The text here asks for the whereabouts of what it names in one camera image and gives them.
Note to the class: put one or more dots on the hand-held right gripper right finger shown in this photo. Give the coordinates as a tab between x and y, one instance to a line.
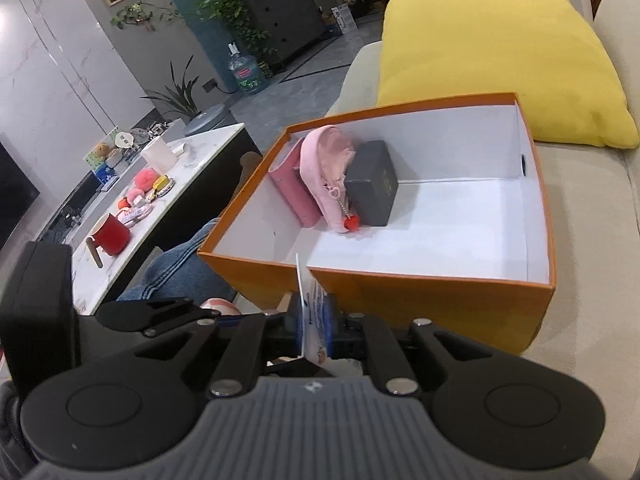
331	322

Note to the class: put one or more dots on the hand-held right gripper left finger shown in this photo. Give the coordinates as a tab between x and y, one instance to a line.
300	322

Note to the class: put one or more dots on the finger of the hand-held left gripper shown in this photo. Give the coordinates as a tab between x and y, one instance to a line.
140	315

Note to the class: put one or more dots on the white tube with blue print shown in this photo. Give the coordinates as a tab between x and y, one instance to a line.
314	320

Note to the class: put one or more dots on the pink striped plush toy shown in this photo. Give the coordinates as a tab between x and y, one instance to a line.
220	305

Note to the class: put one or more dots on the orange cardboard box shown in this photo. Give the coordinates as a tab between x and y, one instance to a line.
425	310

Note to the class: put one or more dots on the dark grey box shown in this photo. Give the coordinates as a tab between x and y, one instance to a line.
372	182

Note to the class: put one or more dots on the pale pink pouch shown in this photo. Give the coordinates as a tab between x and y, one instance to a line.
325	160

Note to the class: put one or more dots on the person's left leg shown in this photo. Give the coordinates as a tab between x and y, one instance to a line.
175	270

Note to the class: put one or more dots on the red mug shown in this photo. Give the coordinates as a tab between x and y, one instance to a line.
111	235

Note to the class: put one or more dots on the marble coffee table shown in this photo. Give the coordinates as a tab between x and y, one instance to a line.
155	220

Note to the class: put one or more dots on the black television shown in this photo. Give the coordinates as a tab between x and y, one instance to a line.
15	195

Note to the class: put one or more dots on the small yellow trinket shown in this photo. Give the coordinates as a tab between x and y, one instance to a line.
160	183

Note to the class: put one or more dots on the pink pom-pom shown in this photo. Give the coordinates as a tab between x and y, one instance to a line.
148	179

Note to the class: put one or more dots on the white cup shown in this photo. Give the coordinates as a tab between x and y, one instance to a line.
159	154

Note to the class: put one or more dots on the round grey stool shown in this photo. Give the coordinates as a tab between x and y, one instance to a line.
210	120

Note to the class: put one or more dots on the long-leaved potted plant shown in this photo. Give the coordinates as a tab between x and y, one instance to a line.
177	95

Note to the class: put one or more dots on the large water jug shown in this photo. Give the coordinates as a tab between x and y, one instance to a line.
246	72

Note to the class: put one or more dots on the beige sofa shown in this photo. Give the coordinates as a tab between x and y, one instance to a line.
590	240

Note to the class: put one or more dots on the white floor sign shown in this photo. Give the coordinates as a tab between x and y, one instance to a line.
343	19

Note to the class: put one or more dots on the dark grey cabinet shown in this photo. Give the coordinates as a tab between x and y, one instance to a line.
287	15

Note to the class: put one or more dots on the yellow cushion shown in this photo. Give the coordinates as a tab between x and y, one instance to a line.
490	50

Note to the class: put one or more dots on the trailing green plant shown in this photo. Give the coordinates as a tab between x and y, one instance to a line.
230	5

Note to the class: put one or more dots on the wall-hung green plant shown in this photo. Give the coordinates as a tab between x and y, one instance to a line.
140	15

